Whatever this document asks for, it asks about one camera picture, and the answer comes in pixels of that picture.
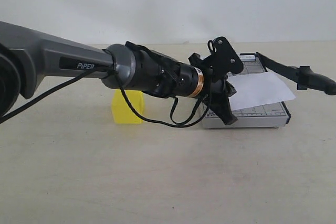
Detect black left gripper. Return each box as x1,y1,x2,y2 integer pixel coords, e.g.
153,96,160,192
211,73,238,125

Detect white paper sheet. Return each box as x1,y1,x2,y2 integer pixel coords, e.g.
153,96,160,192
228,72,296,111

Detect black cutter blade arm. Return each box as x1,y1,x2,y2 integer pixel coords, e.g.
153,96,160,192
255,52,335,95

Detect yellow cube block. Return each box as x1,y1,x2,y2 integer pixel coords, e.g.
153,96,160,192
111,90,144,124

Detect grey paper cutter base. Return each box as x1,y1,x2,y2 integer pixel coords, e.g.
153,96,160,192
201,52,291,129

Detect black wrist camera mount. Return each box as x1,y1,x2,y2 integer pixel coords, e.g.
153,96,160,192
188,36,244,82

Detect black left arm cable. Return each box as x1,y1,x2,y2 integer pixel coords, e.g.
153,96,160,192
0,56,211,127

